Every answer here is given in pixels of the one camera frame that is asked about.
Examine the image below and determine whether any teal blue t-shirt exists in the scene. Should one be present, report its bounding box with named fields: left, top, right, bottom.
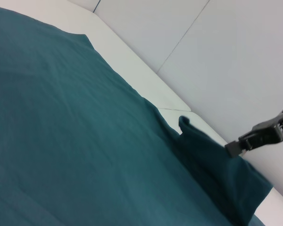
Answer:
left=0, top=3, right=274, bottom=226

